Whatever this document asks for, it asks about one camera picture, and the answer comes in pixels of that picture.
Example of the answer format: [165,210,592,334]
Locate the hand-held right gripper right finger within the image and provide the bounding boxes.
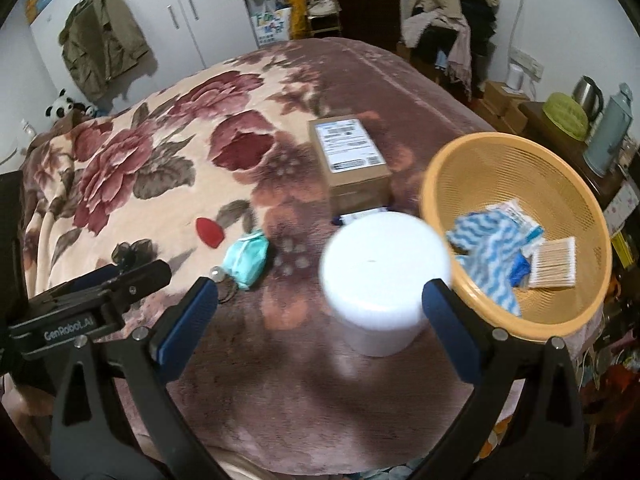
[421,278,586,480]

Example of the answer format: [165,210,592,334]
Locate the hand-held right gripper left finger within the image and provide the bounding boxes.
[47,276,231,480]

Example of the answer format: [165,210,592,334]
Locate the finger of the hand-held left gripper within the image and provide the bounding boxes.
[27,262,123,307]
[102,259,172,307]

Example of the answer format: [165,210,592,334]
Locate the dark hair tie with bead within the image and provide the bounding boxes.
[210,266,241,306]

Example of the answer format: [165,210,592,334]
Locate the small red object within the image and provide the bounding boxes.
[195,216,227,249]

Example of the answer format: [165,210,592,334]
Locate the green face mask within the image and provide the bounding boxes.
[220,230,271,291]

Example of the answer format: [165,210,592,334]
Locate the blue wet wipes packet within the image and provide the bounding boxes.
[507,252,533,288]

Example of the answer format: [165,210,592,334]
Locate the blue white striped cloth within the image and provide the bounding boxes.
[445,210,526,318]

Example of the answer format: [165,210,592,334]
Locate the pack of cotton swabs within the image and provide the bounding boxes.
[527,237,578,290]

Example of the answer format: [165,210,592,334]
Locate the white teal printed packet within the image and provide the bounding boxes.
[487,199,546,256]

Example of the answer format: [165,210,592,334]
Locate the orange plastic basket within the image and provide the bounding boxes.
[419,131,613,343]

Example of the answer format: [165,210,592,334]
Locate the person's left forearm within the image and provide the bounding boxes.
[0,375,56,417]

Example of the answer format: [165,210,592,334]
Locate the white plastic canister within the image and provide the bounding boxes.
[319,212,455,358]

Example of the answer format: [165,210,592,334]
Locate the dark panel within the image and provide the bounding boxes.
[0,170,26,311]

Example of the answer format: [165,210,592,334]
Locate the small blue white box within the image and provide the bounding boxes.
[330,207,391,226]

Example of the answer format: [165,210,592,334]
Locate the labelled cardboard box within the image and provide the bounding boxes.
[306,117,392,216]

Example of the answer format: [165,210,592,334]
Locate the panda plush toy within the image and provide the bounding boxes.
[44,89,93,121]

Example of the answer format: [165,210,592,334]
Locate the red plastic bag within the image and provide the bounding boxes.
[605,360,632,397]

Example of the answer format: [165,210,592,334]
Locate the yellow flat item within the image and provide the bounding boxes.
[610,230,633,268]

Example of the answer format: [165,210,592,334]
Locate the wooden side table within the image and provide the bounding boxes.
[520,101,626,211]

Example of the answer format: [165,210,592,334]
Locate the floral paper bag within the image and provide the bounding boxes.
[602,180,633,236]

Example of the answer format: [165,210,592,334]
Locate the plain brown carton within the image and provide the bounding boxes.
[475,102,528,136]

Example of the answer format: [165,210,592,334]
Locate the olive green jacket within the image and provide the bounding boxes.
[58,0,151,103]

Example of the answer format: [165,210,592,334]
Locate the small labelled carton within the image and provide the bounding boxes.
[482,80,531,111]

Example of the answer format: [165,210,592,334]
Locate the grey blue thermos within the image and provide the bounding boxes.
[582,82,636,178]

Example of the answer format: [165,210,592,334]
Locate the white cup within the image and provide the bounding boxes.
[506,62,528,93]

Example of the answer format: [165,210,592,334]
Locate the steel electric kettle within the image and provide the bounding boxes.
[571,76,605,122]

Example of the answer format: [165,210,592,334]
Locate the white printed shopping bag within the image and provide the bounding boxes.
[248,7,293,50]

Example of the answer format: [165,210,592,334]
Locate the white power strip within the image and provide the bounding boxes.
[509,47,545,78]

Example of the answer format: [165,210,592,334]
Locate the yellow cloth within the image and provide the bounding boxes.
[287,0,308,41]

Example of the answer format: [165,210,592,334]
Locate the wooden rack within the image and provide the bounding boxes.
[302,0,343,38]

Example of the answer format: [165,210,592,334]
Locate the pile of clothes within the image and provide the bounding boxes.
[400,0,501,103]

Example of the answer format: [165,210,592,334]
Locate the dark wooden door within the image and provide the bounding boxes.
[310,0,403,51]

